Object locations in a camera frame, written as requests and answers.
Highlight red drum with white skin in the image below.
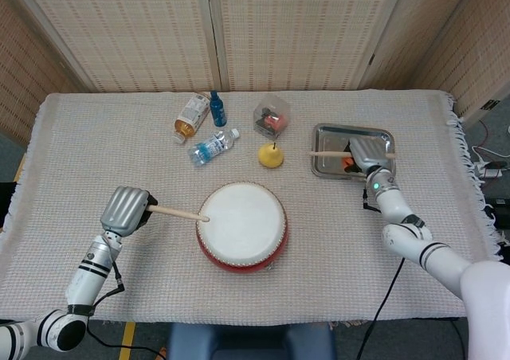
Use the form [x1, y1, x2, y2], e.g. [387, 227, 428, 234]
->
[195, 181, 288, 275]

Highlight wooden drumstick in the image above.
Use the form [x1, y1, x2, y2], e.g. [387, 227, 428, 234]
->
[309, 151, 398, 160]
[147, 205, 211, 223]

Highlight clear plastic box with items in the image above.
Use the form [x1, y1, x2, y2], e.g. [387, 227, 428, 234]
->
[253, 95, 291, 140]

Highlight clear water bottle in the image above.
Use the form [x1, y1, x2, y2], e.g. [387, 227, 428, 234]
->
[187, 127, 241, 166]

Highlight blue spray bottle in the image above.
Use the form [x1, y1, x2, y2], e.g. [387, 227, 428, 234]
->
[209, 90, 227, 128]

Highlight yellow pear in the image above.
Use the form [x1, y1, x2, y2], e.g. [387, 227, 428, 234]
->
[257, 141, 285, 169]

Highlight black object beside table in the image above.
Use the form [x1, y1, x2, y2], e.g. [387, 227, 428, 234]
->
[0, 182, 17, 228]

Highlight rectangular steel tray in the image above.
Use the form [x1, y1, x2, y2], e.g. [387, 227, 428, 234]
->
[310, 123, 398, 184]

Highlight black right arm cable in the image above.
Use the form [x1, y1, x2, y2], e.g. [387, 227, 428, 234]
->
[354, 188, 406, 360]

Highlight beige woven tablecloth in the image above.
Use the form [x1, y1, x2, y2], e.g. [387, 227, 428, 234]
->
[0, 88, 504, 323]

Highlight orange tea bottle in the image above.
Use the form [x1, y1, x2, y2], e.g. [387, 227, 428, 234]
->
[172, 92, 212, 145]

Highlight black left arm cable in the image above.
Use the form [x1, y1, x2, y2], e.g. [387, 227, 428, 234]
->
[85, 260, 168, 360]

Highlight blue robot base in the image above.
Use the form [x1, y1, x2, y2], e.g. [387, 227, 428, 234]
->
[166, 322, 336, 360]

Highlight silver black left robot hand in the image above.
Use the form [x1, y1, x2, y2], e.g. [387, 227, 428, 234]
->
[99, 186, 159, 237]

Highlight silver orange-tipped right robot hand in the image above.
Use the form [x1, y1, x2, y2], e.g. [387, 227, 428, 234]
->
[342, 135, 390, 176]

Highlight woven folding screen panel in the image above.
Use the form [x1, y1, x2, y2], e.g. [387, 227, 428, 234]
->
[414, 0, 510, 126]
[206, 0, 410, 92]
[358, 0, 477, 92]
[0, 0, 87, 146]
[7, 0, 222, 94]

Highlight white power strip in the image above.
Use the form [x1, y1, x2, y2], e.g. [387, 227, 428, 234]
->
[476, 158, 505, 180]

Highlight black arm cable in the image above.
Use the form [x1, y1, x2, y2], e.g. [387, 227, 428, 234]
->
[85, 260, 168, 360]
[354, 188, 406, 360]

